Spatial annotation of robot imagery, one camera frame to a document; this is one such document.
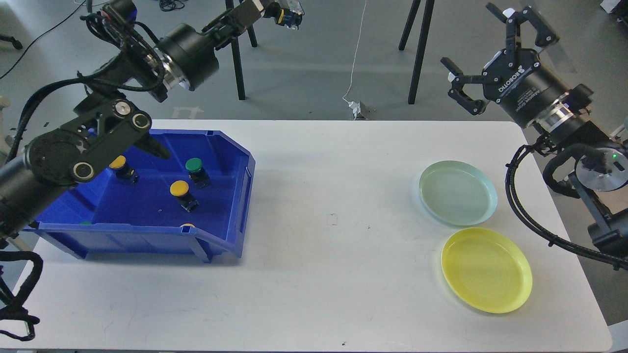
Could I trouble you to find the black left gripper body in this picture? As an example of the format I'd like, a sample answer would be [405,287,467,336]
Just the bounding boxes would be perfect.
[157,23,219,91]

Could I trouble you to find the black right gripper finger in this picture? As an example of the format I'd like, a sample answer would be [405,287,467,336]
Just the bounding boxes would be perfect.
[486,2,560,62]
[440,57,489,116]

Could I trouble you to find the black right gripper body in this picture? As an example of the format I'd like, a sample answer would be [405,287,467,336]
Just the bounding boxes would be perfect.
[482,49,572,129]

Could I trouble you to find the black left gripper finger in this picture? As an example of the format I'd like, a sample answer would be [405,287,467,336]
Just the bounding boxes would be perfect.
[209,22,256,50]
[200,0,271,36]

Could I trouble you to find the yellow push button bin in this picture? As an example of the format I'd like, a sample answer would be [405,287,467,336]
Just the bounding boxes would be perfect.
[108,155,139,185]
[170,179,198,213]

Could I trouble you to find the green push button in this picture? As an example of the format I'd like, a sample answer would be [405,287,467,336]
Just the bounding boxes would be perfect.
[185,158,211,189]
[275,0,304,30]

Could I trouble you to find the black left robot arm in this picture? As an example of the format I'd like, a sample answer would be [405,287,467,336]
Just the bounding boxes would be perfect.
[0,0,288,341]

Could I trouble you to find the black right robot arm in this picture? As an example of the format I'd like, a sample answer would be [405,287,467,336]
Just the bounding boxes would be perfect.
[441,3,628,270]

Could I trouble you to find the light green plate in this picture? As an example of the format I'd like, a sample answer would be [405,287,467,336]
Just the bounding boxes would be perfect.
[416,160,498,227]

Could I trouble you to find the green push button in bin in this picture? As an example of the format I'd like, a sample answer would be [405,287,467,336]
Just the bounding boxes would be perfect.
[185,158,211,189]

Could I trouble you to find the yellow plate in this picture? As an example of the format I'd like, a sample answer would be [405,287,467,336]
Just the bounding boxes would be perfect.
[440,227,533,314]

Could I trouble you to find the black tripod left legs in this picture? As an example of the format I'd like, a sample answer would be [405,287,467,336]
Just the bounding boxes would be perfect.
[224,0,258,101]

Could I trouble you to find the black tripod legs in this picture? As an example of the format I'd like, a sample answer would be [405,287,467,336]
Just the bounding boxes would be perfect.
[224,0,258,101]
[398,0,435,105]

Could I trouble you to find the black tripod right legs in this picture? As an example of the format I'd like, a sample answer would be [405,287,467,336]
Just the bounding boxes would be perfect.
[398,0,435,105]

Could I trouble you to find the white power plug adapter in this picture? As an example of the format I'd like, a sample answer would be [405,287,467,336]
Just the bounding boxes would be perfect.
[348,101,369,121]

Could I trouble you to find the blue plastic bin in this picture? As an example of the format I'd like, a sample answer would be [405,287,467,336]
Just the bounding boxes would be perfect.
[25,129,255,263]

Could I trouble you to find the black floor cable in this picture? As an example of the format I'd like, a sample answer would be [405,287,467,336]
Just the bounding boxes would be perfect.
[0,0,89,80]

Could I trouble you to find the white cable on floor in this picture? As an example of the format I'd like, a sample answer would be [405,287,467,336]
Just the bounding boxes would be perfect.
[342,0,368,104]

